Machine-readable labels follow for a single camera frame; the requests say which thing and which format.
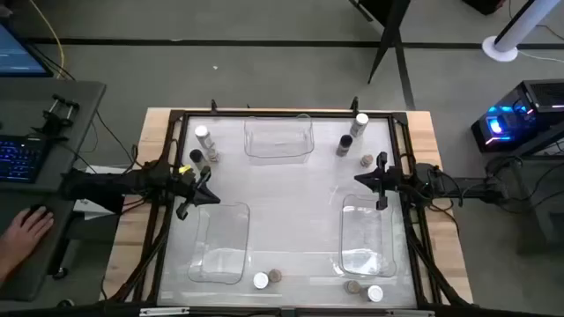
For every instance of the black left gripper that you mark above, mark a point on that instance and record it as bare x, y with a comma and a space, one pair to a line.
187, 189

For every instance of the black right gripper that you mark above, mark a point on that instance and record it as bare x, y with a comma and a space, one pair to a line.
382, 180

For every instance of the cork-top saffron jar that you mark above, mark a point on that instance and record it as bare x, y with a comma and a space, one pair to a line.
275, 275
366, 160
352, 287

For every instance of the black-lid spice jar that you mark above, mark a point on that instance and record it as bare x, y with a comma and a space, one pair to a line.
196, 157
344, 145

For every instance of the white-lid seasoning bottle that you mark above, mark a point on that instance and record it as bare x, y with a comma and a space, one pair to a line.
202, 134
261, 280
374, 293
359, 124

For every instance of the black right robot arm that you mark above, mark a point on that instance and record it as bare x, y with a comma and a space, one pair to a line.
462, 187

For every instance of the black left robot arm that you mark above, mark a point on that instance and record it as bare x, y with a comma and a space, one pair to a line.
132, 182

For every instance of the person's forearm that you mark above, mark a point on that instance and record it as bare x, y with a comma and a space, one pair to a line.
5, 268

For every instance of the yellow tape tag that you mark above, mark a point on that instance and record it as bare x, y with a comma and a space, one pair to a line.
185, 169

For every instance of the clear plastic bin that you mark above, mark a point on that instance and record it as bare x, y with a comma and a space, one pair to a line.
278, 132
368, 238
220, 246

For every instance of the white box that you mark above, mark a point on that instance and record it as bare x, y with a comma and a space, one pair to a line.
94, 209

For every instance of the black partition panel on stand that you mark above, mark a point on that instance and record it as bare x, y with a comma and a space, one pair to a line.
390, 26

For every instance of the computer tower with blue lights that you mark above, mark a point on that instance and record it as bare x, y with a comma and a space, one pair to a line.
520, 116

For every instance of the black clamp stand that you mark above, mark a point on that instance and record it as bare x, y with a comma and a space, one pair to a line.
55, 119

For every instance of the person's hand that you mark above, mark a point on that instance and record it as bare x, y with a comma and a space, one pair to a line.
26, 235

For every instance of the grey desk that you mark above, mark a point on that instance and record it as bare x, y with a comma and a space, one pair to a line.
53, 94

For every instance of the white pole with round base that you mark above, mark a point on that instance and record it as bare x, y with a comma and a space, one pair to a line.
500, 48

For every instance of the backlit black keyboard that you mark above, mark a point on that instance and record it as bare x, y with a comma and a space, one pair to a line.
20, 158

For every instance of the desk computer monitor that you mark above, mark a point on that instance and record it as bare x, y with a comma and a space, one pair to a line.
17, 55

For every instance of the silver frame bracket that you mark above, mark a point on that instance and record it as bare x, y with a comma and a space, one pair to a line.
165, 311
410, 313

